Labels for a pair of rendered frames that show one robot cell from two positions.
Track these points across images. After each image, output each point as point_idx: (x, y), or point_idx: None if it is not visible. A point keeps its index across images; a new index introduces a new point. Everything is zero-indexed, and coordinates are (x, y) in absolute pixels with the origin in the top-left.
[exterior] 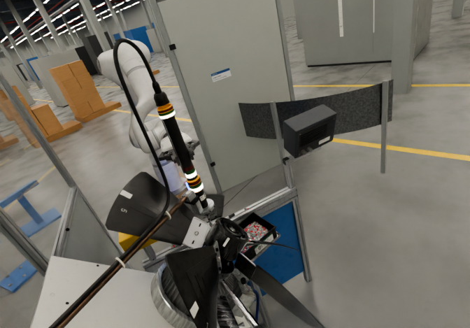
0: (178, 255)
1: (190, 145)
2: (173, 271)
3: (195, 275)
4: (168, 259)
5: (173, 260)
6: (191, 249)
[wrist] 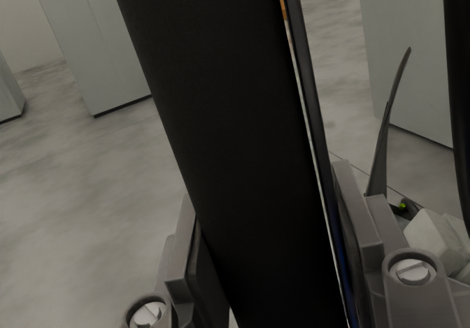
0: (394, 87)
1: (124, 310)
2: (400, 63)
3: (379, 132)
4: (406, 53)
5: (399, 68)
6: (378, 145)
